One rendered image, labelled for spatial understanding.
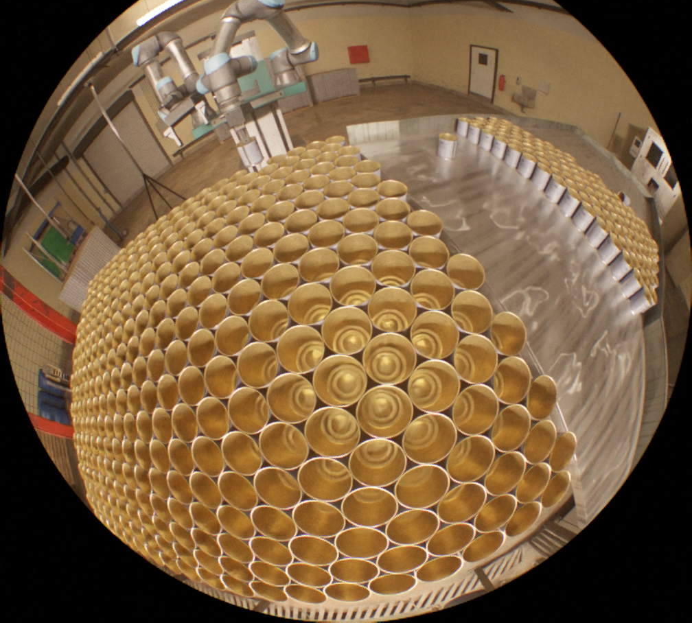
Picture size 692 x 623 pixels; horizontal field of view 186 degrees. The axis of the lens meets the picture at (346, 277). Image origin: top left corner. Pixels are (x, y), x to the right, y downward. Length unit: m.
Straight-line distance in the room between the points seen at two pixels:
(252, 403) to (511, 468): 0.43
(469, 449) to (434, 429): 0.08
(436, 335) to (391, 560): 0.40
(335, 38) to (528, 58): 6.27
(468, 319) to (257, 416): 0.41
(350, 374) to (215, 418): 0.25
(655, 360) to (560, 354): 0.51
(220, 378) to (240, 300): 0.15
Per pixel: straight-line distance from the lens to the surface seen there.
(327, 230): 0.43
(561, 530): 2.39
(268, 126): 1.55
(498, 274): 0.50
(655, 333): 0.96
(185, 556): 0.65
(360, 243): 0.39
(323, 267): 0.41
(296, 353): 0.37
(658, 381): 0.93
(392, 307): 0.37
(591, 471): 0.70
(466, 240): 0.52
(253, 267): 0.44
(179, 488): 0.51
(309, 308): 0.39
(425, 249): 0.40
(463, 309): 0.39
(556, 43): 7.37
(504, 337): 0.41
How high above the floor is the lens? 1.44
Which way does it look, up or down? 58 degrees down
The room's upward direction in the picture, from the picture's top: 17 degrees counter-clockwise
